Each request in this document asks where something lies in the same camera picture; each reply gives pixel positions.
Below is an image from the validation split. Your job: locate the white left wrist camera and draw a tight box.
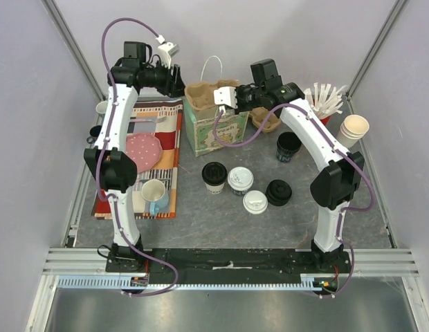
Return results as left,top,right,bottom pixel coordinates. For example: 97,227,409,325
156,35,180,68

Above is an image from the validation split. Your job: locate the white plastic cup lid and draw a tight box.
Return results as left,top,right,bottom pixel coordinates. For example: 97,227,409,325
228,167,254,191

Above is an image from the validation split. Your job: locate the black plastic cup lid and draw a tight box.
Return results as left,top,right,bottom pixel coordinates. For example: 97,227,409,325
201,162,228,186

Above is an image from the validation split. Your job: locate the black paper cup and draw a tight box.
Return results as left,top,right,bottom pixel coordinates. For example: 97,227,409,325
276,131,302,163
230,185,250,196

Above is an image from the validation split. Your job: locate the colourful patterned placemat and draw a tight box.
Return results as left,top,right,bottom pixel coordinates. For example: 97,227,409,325
91,99,185,220

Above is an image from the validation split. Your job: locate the brown pulp carrier stack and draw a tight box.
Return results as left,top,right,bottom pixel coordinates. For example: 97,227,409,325
248,107,282,133

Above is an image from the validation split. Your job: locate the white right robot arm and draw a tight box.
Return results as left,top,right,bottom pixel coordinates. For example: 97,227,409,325
235,59,365,273

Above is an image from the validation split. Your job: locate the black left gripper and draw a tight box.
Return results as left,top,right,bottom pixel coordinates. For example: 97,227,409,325
140,59,190,99

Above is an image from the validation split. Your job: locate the grey ceramic mug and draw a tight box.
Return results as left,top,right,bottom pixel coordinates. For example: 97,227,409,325
95,100,108,115

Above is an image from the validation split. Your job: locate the dark blue ceramic mug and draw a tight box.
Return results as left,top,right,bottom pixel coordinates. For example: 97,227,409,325
86,125,102,144

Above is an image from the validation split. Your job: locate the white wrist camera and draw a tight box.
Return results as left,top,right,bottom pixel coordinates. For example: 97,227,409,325
156,35,180,68
213,86,237,111

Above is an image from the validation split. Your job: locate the brown pulp cup carrier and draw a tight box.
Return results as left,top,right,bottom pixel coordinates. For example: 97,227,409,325
184,80,240,113

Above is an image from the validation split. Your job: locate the white wrapped straws bundle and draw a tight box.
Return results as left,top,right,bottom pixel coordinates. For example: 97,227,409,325
303,83,347,120

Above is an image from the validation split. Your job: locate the light blue ceramic mug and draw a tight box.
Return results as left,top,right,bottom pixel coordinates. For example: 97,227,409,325
140,179,170,216

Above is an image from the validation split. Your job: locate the white slotted cable duct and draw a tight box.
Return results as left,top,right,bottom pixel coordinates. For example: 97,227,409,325
57,275,324,291

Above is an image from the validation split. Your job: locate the white lid stack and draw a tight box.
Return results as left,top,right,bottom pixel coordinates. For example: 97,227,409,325
243,190,268,214

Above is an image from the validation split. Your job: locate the aluminium frame post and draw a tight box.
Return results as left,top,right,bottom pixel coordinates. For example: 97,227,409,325
42,0,106,101
345,0,409,101

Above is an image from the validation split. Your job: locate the red ribbed paper cup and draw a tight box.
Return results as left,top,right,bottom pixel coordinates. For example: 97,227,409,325
320,116,331,126

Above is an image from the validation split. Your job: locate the green patterned paper bag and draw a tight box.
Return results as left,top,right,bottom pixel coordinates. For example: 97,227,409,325
182,55,252,158

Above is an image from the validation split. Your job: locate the aluminium frame post left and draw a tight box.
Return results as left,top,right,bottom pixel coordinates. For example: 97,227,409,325
42,0,106,101

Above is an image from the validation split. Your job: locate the aluminium frame post right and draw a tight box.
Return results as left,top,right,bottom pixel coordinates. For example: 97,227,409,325
345,0,409,101

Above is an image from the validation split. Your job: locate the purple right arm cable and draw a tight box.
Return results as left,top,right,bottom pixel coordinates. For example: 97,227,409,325
212,102,376,299

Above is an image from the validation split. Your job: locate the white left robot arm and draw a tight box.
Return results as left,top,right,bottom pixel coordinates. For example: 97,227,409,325
84,41,185,272

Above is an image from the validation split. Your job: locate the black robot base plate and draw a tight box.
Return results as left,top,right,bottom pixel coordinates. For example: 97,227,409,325
100,247,351,284

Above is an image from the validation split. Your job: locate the black plastic lid stack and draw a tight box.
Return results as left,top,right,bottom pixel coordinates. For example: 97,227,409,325
265,179,293,207

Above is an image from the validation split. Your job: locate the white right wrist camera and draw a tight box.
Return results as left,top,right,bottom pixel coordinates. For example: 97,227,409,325
213,86,237,111

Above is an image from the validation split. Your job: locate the pink dotted plate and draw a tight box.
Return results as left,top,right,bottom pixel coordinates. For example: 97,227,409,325
126,133,163,174

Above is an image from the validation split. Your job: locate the white paper cup stack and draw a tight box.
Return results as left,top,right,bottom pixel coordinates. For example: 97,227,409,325
336,114,369,149

